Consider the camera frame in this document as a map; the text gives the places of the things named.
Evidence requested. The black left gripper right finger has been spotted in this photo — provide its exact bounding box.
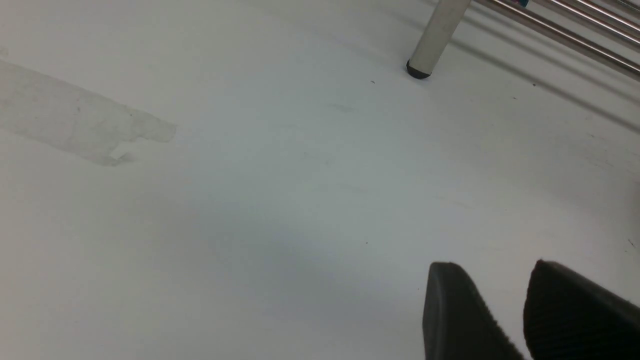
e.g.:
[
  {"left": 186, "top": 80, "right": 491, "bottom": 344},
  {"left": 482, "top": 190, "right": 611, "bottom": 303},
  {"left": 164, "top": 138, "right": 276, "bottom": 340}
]
[{"left": 523, "top": 259, "right": 640, "bottom": 360}]

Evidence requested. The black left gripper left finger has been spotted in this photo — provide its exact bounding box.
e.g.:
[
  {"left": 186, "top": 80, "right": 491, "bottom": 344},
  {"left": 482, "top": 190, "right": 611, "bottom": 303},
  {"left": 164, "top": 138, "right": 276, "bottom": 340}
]
[{"left": 422, "top": 262, "right": 525, "bottom": 360}]

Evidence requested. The stainless steel shoe rack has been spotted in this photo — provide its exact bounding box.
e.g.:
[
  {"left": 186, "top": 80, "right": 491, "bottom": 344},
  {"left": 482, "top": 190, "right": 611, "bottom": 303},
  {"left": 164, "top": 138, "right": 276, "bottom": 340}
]
[{"left": 406, "top": 0, "right": 639, "bottom": 81}]

